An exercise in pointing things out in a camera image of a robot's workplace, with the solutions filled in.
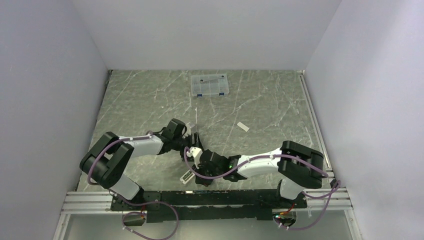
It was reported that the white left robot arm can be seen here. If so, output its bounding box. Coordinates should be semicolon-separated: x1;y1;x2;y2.
79;118;203;210

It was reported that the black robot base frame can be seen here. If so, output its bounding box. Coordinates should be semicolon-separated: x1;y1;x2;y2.
110;189;307;223

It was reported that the white battery cover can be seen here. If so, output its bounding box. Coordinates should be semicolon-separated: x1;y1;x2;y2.
237;122;250;132

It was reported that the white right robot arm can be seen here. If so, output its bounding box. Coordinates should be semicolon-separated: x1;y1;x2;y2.
183;140;329;208

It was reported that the clear plastic organizer box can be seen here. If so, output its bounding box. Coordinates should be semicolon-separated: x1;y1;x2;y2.
190;73;230;98

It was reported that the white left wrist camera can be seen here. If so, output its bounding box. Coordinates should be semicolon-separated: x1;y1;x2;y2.
185;122;197;135

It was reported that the white remote control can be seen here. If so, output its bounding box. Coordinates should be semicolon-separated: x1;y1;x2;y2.
179;170;195;185

